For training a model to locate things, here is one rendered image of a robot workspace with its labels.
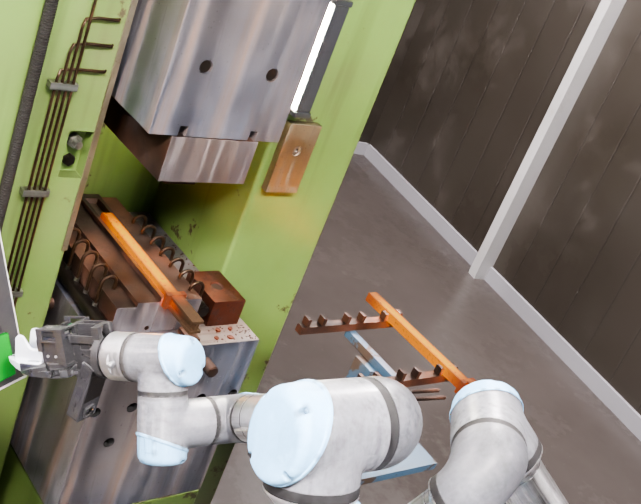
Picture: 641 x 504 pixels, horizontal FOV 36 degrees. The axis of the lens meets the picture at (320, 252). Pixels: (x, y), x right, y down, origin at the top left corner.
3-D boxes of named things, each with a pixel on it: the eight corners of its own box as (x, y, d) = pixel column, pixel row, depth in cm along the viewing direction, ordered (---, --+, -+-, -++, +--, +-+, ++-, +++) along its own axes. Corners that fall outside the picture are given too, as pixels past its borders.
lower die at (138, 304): (191, 328, 214) (203, 295, 211) (108, 335, 201) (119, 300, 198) (107, 224, 241) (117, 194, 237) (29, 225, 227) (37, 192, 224)
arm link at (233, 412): (460, 370, 127) (247, 380, 165) (395, 375, 120) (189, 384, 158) (467, 463, 125) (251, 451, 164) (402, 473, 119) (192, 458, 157)
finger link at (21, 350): (5, 330, 164) (48, 332, 160) (12, 364, 165) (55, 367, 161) (-9, 336, 161) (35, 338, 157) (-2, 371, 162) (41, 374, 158)
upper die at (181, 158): (243, 184, 199) (259, 142, 195) (157, 181, 186) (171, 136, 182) (148, 91, 226) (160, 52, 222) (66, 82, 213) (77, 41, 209)
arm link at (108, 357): (152, 371, 157) (120, 390, 150) (129, 369, 159) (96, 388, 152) (145, 325, 155) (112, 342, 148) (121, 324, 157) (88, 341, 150)
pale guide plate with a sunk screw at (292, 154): (296, 193, 228) (322, 126, 221) (265, 192, 222) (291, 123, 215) (292, 188, 229) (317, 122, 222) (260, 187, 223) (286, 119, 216)
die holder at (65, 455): (200, 489, 239) (260, 339, 220) (52, 520, 214) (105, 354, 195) (101, 347, 274) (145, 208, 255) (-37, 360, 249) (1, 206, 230)
